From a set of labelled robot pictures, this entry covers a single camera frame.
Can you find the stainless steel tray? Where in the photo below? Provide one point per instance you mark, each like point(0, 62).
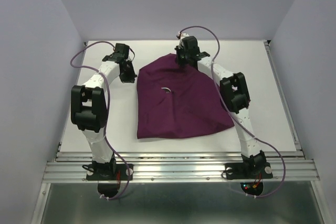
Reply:
point(167, 90)

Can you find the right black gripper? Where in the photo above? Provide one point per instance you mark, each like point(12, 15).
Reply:
point(178, 48)

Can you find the aluminium rail frame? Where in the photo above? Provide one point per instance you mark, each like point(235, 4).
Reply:
point(180, 181)

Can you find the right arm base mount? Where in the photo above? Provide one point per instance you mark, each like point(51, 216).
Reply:
point(251, 179)

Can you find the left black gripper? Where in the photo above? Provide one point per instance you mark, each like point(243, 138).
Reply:
point(130, 78)

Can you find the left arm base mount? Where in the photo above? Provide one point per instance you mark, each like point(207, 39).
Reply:
point(110, 185)

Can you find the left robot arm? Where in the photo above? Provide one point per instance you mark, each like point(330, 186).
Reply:
point(90, 105)

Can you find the purple cloth drape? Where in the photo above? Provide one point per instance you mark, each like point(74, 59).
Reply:
point(192, 110)

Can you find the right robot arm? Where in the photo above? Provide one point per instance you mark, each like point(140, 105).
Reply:
point(235, 99)

